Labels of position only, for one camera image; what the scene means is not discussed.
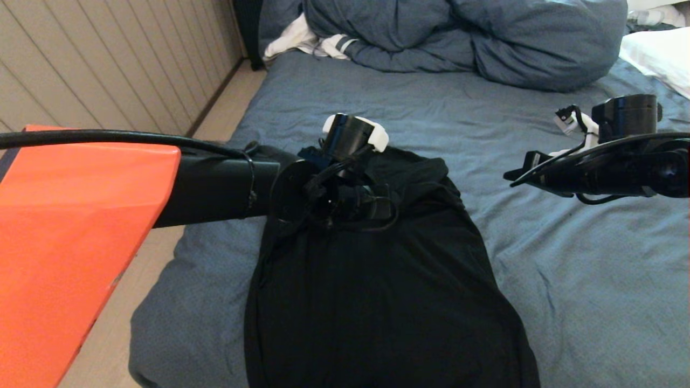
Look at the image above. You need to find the white pillow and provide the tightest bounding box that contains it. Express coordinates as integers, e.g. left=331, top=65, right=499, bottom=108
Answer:
left=620, top=28, right=690, bottom=100

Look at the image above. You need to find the crumpled blue duvet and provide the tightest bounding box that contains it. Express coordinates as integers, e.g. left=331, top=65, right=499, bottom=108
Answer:
left=259, top=0, right=629, bottom=92

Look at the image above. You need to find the white crumpled bedding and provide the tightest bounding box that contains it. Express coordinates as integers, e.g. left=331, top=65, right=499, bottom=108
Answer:
left=626, top=0, right=690, bottom=30

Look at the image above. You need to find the black bedside furniture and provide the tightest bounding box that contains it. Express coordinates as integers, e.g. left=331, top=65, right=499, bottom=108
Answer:
left=233, top=0, right=266, bottom=72

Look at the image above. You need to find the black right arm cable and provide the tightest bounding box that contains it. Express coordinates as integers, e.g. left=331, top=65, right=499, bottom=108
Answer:
left=509, top=105, right=690, bottom=206

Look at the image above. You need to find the blue bed sheet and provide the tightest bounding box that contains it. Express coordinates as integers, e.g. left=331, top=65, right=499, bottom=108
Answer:
left=128, top=50, right=690, bottom=388

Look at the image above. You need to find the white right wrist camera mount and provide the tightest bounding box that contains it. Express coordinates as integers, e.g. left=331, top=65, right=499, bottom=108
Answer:
left=554, top=105, right=601, bottom=157

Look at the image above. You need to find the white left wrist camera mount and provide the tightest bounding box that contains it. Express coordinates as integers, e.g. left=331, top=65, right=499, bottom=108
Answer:
left=322, top=113, right=390, bottom=153

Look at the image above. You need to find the white garment with blue stripes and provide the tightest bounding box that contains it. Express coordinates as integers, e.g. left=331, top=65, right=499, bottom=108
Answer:
left=263, top=13, right=359, bottom=61

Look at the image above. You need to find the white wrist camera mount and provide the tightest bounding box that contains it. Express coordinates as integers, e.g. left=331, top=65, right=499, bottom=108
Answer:
left=554, top=105, right=601, bottom=157
left=322, top=113, right=390, bottom=153

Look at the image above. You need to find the black moon print T-shirt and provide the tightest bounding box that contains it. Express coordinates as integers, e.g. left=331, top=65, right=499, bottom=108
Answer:
left=244, top=144, right=541, bottom=388

